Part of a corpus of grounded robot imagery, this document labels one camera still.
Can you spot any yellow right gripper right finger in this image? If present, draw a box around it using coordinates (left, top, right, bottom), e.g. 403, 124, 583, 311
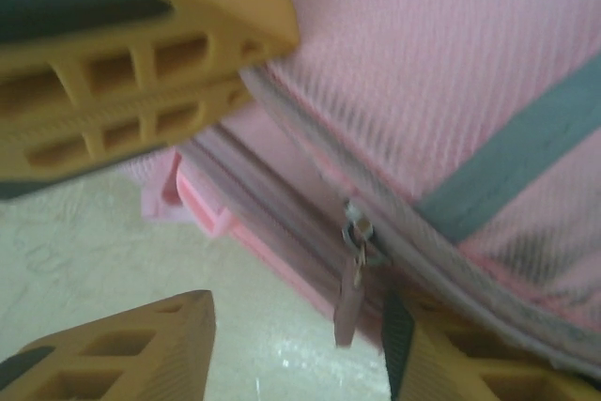
379, 294, 601, 401

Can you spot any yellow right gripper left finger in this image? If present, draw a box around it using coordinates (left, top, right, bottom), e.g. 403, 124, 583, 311
0, 289, 216, 401

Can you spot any pink backpack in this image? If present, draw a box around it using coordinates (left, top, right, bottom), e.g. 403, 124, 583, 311
139, 0, 601, 377

